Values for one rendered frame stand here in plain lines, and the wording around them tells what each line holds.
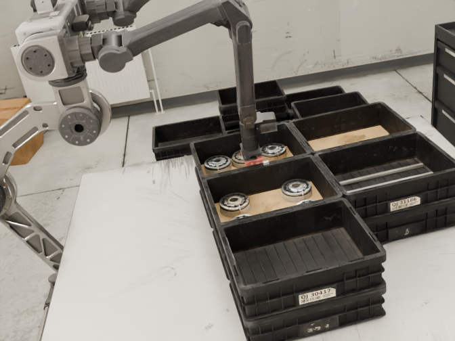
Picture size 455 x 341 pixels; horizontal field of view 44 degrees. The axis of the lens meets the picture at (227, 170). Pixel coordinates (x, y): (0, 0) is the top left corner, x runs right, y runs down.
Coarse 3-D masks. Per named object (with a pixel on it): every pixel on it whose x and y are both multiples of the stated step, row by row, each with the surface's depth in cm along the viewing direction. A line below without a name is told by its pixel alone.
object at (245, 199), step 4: (224, 196) 193; (228, 196) 194; (240, 196) 192; (244, 196) 192; (220, 200) 191; (224, 200) 191; (244, 200) 190; (248, 200) 189; (220, 204) 189; (224, 204) 189; (228, 204) 189; (232, 204) 188; (236, 204) 188; (240, 204) 188; (244, 204) 187; (224, 208) 187; (228, 208) 186; (232, 208) 186; (236, 208) 186; (240, 208) 186
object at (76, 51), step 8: (64, 32) 158; (64, 40) 156; (72, 40) 158; (80, 40) 159; (88, 40) 159; (64, 48) 156; (72, 48) 157; (80, 48) 158; (88, 48) 158; (64, 56) 157; (72, 56) 158; (80, 56) 158; (88, 56) 159; (72, 64) 160; (80, 64) 161; (72, 72) 160
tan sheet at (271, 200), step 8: (312, 184) 198; (264, 192) 198; (272, 192) 197; (280, 192) 197; (312, 192) 194; (256, 200) 194; (264, 200) 194; (272, 200) 193; (280, 200) 192; (216, 208) 193; (256, 208) 190; (264, 208) 189; (272, 208) 188; (224, 216) 189
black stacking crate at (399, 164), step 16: (384, 144) 199; (400, 144) 201; (416, 144) 202; (336, 160) 198; (352, 160) 200; (368, 160) 201; (384, 160) 203; (400, 160) 204; (416, 160) 203; (432, 160) 193; (448, 160) 182; (336, 176) 201; (352, 176) 199; (384, 176) 197; (400, 176) 195; (400, 192) 176; (416, 192) 177; (432, 192) 179; (448, 192) 179; (368, 208) 176; (384, 208) 178
